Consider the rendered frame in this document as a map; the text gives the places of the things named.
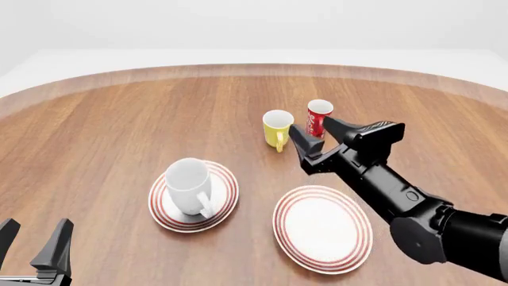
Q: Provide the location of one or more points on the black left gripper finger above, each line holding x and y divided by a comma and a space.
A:
57, 253
8, 235

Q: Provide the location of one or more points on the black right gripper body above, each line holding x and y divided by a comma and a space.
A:
325, 165

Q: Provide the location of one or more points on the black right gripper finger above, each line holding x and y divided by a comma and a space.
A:
306, 146
339, 128

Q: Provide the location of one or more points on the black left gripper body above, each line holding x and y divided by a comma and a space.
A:
47, 281

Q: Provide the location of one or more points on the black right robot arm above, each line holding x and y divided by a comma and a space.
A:
428, 220

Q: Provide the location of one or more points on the yellow and white mug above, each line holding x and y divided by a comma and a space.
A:
274, 134

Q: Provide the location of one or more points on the red-ringed white plate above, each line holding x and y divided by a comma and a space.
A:
226, 190
321, 229

